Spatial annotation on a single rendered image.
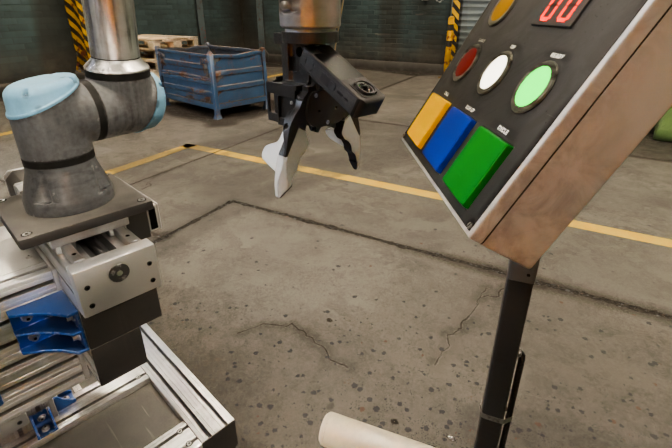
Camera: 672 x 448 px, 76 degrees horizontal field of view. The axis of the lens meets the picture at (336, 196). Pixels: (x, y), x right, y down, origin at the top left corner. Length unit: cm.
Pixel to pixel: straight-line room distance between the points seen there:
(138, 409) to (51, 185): 67
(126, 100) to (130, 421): 80
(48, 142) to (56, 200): 10
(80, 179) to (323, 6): 56
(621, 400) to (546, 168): 141
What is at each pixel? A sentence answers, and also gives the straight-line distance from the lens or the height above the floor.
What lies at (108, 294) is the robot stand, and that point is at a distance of 85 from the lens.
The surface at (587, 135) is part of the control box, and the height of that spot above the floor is 106.
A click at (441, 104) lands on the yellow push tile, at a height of 104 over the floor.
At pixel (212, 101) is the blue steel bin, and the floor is 19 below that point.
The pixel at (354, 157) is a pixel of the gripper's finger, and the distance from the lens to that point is 63.
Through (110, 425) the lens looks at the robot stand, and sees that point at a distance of 134.
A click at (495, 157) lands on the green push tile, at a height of 103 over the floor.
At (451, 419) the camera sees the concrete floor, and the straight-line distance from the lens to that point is 153.
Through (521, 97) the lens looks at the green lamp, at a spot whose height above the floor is 108.
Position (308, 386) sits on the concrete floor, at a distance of 157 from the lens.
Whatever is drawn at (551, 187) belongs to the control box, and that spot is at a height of 101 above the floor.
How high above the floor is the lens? 116
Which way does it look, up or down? 24 degrees down
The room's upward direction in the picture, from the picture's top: straight up
